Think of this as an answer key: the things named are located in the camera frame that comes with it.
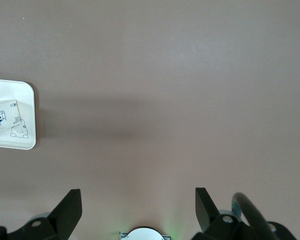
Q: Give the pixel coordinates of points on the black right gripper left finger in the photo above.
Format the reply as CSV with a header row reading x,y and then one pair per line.
x,y
65,212

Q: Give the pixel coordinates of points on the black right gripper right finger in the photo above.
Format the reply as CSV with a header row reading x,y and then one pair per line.
x,y
207,217

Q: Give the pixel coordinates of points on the blue white milk carton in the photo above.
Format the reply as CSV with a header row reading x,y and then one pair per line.
x,y
5,117

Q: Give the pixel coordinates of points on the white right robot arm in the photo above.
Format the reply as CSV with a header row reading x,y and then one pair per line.
x,y
145,235

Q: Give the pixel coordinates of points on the cream rectangular tray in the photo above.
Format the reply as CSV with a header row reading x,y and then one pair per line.
x,y
20,92

